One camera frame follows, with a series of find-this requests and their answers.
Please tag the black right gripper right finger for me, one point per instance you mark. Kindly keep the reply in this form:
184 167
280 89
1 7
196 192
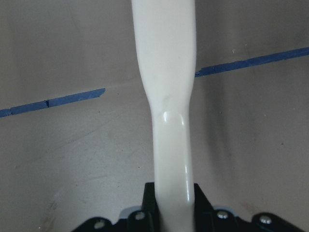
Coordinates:
202 205

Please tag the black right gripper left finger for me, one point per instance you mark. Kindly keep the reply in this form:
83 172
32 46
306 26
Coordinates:
149 203

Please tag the white hand brush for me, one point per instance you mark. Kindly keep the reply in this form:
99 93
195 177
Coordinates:
165 37

